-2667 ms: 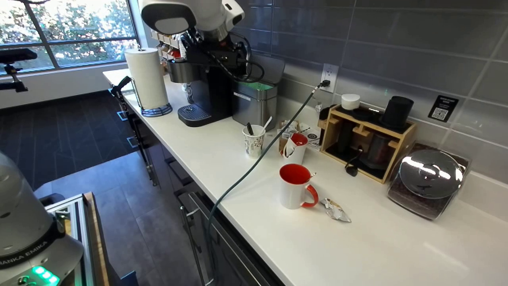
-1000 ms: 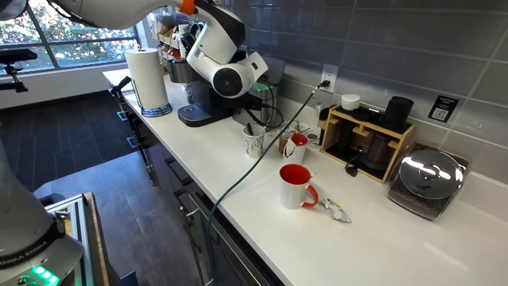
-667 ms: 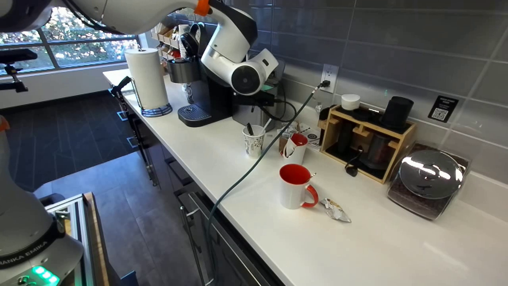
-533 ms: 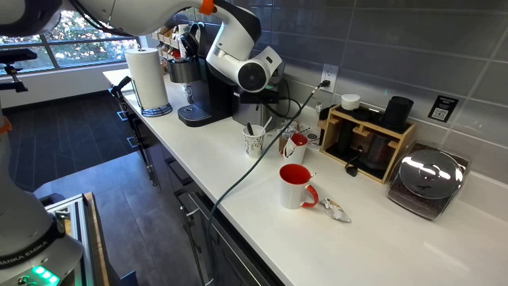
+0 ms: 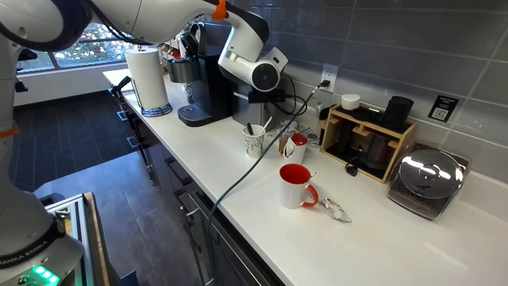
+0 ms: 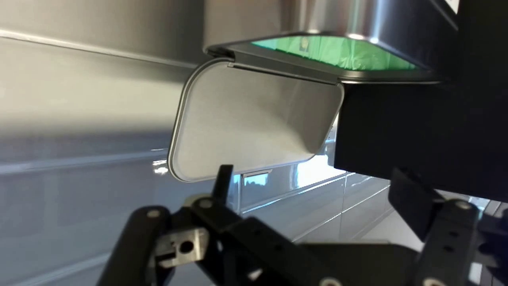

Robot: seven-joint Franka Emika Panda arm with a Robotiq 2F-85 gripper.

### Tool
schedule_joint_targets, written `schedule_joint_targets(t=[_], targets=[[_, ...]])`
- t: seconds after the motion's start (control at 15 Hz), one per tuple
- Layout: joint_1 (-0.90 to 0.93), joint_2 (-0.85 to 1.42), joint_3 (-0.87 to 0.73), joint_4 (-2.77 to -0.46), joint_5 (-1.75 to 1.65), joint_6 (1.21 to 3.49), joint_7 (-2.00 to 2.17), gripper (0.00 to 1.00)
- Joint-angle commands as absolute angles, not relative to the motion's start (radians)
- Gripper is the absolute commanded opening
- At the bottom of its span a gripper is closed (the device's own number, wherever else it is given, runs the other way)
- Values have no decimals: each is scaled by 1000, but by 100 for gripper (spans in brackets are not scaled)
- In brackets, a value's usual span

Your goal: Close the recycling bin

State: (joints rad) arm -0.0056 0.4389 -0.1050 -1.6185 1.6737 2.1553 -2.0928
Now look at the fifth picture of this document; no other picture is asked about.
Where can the black pen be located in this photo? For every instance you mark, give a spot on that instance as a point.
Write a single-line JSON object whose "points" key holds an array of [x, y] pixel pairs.
{"points": [[249, 129]]}

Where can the small white mug red inside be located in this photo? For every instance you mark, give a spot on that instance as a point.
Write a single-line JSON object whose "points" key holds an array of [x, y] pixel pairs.
{"points": [[297, 147]]}

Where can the small black pod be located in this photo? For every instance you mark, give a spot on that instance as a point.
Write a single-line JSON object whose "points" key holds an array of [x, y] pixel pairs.
{"points": [[351, 169]]}

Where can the white wall power outlet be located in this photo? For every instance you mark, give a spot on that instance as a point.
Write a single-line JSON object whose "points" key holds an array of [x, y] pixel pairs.
{"points": [[329, 77]]}

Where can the crumpled silver wrapper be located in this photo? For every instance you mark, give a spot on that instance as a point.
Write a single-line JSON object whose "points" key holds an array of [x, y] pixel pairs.
{"points": [[335, 210]]}

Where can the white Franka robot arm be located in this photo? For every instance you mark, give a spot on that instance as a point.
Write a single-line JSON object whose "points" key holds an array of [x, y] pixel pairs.
{"points": [[159, 16]]}

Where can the white mug holding utensils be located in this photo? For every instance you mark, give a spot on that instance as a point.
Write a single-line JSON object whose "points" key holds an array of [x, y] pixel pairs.
{"points": [[254, 143]]}

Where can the black cylinder container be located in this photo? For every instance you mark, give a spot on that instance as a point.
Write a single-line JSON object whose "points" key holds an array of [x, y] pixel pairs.
{"points": [[397, 113]]}

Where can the small white cup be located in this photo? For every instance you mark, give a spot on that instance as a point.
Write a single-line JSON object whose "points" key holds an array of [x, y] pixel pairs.
{"points": [[349, 100]]}

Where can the white paper towel roll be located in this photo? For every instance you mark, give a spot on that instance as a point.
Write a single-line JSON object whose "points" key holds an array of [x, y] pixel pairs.
{"points": [[148, 80]]}

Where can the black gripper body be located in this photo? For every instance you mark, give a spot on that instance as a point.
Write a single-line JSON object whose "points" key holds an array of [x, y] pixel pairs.
{"points": [[263, 97]]}

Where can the black wall sign QR code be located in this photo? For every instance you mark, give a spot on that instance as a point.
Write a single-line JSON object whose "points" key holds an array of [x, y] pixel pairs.
{"points": [[443, 108]]}

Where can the dark base cabinet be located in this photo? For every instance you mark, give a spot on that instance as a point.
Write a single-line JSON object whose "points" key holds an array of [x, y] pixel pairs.
{"points": [[179, 212]]}

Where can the wooden pod organizer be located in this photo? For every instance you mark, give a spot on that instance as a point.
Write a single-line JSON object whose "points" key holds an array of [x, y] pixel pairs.
{"points": [[365, 143]]}

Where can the white spoon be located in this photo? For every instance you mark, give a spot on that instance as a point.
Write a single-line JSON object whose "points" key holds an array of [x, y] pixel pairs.
{"points": [[267, 123]]}

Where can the aluminium frame with wood board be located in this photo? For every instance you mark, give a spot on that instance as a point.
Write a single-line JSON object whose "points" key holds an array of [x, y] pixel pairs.
{"points": [[79, 232]]}

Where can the black coffee machine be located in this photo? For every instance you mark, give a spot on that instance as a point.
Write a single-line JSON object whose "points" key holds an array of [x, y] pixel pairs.
{"points": [[203, 89]]}

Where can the black tripod mount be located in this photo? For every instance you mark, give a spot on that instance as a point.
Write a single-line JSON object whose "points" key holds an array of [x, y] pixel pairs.
{"points": [[119, 86]]}

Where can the black office chair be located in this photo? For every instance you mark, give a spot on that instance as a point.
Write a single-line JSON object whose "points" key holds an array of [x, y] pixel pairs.
{"points": [[24, 56]]}

